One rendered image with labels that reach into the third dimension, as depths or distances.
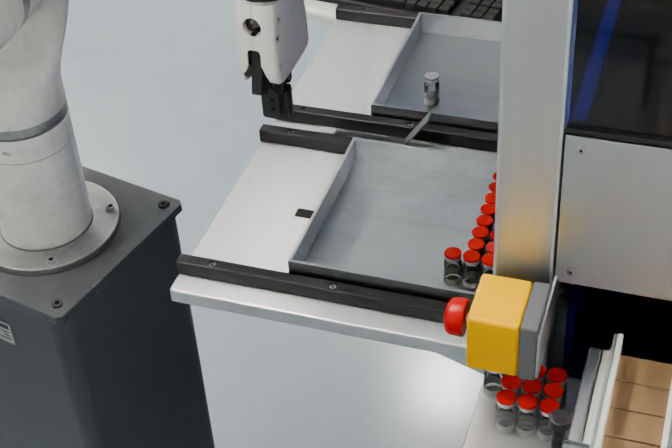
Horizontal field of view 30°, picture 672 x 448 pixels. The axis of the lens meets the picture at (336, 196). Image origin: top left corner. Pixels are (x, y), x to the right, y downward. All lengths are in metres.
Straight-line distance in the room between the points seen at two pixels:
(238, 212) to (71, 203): 0.21
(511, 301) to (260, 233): 0.44
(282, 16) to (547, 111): 0.32
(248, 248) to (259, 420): 1.01
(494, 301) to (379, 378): 1.35
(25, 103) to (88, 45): 2.26
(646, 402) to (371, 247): 0.42
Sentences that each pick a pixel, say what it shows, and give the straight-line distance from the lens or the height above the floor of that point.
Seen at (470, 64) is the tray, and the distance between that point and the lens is 1.90.
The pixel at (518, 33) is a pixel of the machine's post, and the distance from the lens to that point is 1.15.
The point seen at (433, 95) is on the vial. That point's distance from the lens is 1.79.
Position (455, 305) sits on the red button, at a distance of 1.29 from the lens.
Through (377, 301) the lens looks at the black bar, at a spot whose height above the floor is 0.90.
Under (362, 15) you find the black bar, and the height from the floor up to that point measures 0.89.
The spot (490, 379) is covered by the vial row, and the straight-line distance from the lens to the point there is 1.37.
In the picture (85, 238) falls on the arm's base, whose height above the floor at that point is 0.87.
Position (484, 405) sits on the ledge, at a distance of 1.38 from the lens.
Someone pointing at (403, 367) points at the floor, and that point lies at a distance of 2.63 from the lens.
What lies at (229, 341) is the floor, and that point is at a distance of 2.72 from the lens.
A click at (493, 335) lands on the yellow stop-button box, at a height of 1.01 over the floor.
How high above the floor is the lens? 1.91
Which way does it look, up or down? 38 degrees down
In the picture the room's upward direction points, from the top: 4 degrees counter-clockwise
